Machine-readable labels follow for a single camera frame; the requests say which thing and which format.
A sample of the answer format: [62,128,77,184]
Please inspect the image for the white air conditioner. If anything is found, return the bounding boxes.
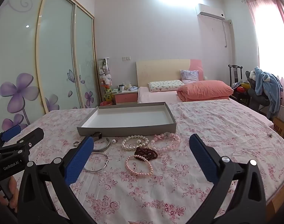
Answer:
[195,3,226,20]

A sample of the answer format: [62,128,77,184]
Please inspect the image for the thin silver bangle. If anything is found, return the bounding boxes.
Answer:
[82,152,109,172]

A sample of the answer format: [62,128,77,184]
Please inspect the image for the white pearl bracelet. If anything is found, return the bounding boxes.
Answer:
[121,134,149,151]

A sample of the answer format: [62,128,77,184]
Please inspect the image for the glass case of plush toys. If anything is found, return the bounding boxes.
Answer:
[98,58,113,105]

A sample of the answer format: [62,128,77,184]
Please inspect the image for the dark red bead bracelet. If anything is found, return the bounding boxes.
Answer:
[134,146,159,162]

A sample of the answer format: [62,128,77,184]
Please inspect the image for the air conditioner pipe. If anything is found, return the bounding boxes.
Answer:
[222,20,232,48]

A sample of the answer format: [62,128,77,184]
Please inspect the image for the chair with blue clothes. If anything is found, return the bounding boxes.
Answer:
[248,66,283,119]

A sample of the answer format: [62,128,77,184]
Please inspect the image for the pink bead bracelet with charm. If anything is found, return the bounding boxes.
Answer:
[148,132,181,153]

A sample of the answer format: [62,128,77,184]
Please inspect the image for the dark wooden chair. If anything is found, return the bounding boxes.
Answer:
[228,65,251,103]

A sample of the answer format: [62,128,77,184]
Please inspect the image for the bed with pink sheet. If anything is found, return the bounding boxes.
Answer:
[137,86,275,126]

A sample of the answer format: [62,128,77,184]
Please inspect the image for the small purple pillow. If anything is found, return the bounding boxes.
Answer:
[180,69,199,84]

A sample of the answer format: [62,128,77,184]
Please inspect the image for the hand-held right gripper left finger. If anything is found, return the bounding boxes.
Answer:
[17,136,97,224]

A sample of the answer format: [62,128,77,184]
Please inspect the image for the pink floral bedsheet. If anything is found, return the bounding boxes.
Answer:
[0,101,284,224]

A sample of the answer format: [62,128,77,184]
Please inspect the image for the pink pearl bracelet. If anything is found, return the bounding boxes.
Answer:
[125,154,153,176]

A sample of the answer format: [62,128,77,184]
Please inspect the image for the folded pink quilt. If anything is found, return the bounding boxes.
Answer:
[177,80,234,102]

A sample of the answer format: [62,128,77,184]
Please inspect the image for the beige and pink headboard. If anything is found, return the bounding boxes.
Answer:
[136,59,204,88]

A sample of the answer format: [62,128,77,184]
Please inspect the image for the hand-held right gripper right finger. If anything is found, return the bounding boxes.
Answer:
[186,134,267,224]

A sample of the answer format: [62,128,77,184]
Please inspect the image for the colourful toys on chair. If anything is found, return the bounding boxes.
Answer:
[234,82,251,92]

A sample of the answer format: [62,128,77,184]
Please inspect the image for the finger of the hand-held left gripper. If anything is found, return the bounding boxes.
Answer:
[0,125,21,145]
[0,127,45,157]

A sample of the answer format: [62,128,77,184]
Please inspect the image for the wardrobe with purple flower doors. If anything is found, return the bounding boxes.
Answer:
[0,0,103,131]

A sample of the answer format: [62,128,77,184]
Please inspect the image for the silver cuff bangle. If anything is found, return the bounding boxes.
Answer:
[92,137,111,152]

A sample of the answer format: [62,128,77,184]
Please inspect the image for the cardboard box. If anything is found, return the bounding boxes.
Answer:
[272,117,284,140]

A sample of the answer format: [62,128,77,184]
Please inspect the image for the white patterned pillow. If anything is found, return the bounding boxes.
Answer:
[148,80,183,92]

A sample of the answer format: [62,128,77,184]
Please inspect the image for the pink and beige nightstand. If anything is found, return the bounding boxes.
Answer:
[113,89,139,104]

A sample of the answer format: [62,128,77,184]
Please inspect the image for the pink curtain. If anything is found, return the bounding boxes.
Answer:
[246,0,284,89]

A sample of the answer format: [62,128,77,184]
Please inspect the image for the person's left hand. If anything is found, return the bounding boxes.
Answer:
[0,175,21,213]

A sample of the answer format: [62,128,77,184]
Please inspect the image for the grey shallow tray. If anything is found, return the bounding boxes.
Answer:
[77,101,177,136]

